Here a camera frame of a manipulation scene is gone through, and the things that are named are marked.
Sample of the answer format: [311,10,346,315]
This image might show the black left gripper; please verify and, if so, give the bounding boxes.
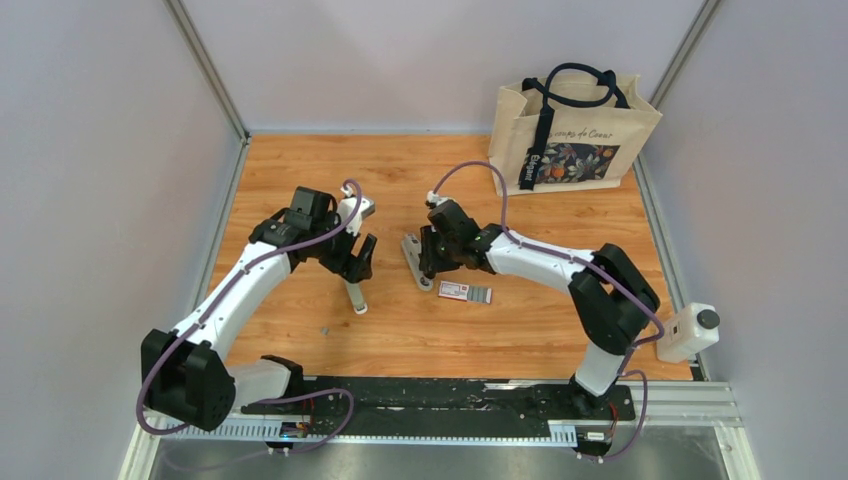
[311,212,377,285]

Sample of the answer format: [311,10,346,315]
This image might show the white and black stapler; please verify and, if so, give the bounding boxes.
[401,233,433,292]

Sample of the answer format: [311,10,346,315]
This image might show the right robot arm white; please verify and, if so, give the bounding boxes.
[419,194,661,419]

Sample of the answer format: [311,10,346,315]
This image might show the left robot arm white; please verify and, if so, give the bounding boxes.
[135,179,377,435]

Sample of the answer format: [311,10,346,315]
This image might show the red white staple box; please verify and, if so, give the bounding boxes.
[437,281,493,304]

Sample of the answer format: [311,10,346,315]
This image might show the beige tote bag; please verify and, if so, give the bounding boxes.
[488,62,662,196]

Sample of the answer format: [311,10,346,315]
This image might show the white bottle black cap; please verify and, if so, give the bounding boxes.
[656,303,721,363]

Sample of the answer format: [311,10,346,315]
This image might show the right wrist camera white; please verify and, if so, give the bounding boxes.
[425,190,453,209]

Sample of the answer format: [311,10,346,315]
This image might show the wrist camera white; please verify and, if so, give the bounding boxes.
[425,190,453,209]
[336,184,376,236]

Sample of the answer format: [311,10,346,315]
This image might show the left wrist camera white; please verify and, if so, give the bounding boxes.
[336,184,376,236]

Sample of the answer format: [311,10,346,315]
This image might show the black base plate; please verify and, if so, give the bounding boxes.
[241,376,638,438]

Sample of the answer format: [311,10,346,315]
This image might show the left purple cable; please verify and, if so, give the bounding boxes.
[135,178,364,458]

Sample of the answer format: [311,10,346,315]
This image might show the purple cable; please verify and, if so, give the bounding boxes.
[135,178,364,458]
[427,160,666,463]

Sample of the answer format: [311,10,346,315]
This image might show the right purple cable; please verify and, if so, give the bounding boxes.
[427,160,666,463]

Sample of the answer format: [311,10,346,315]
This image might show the slotted aluminium rail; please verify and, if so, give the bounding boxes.
[144,376,742,452]

